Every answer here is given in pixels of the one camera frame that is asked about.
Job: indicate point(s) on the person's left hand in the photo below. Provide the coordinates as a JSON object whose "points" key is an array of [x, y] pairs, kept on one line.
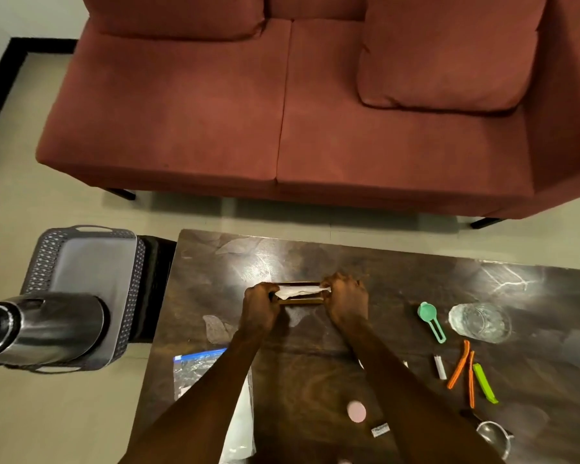
{"points": [[258, 311]]}

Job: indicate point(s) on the person's right hand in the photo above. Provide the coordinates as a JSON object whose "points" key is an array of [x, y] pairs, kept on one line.
{"points": [[348, 302]]}

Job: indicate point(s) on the person's left fingers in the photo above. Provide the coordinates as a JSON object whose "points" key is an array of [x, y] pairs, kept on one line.
{"points": [[266, 289]]}

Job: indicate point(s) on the person's right fingers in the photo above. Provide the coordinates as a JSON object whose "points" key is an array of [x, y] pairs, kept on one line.
{"points": [[336, 285]]}

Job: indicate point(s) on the person's right forearm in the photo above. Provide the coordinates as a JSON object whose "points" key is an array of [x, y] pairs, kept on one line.
{"points": [[411, 396]]}

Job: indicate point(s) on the person's left forearm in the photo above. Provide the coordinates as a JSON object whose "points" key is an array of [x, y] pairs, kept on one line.
{"points": [[203, 405]]}

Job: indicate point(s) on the green plastic measuring spoon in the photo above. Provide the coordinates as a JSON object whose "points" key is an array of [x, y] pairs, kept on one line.
{"points": [[428, 312]]}

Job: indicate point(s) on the blue-topped clear zip bag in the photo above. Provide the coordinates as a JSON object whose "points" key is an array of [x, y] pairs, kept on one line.
{"points": [[196, 369]]}

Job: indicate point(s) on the pink round lid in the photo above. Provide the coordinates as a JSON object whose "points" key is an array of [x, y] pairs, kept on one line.
{"points": [[356, 412]]}

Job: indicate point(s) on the small white bag clip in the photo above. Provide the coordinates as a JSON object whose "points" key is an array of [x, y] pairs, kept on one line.
{"points": [[440, 367]]}

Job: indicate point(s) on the white plastic pouch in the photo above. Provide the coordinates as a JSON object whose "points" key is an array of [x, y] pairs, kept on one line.
{"points": [[239, 425]]}

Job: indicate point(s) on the orange bag clip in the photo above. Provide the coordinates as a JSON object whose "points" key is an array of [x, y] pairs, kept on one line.
{"points": [[459, 364]]}

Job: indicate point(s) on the clear drinking glass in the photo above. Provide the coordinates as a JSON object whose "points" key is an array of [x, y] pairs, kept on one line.
{"points": [[481, 322]]}

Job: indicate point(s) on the small white label strip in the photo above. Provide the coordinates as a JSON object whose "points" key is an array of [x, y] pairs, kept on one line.
{"points": [[380, 430]]}

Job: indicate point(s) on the grey woven plastic tray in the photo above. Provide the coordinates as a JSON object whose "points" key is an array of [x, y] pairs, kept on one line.
{"points": [[92, 265]]}

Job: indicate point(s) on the lime green bag clip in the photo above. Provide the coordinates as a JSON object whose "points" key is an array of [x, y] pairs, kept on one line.
{"points": [[484, 383]]}

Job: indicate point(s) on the red fabric sofa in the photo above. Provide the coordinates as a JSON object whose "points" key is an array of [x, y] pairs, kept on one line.
{"points": [[183, 115]]}

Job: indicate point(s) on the stainless steel flask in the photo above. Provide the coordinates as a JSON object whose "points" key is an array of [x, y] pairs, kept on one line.
{"points": [[53, 323]]}

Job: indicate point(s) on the large red sofa pillow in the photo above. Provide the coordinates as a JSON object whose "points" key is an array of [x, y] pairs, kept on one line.
{"points": [[444, 53]]}

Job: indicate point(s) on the red sofa back cushion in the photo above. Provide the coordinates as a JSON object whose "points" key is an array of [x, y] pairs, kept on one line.
{"points": [[174, 14]]}

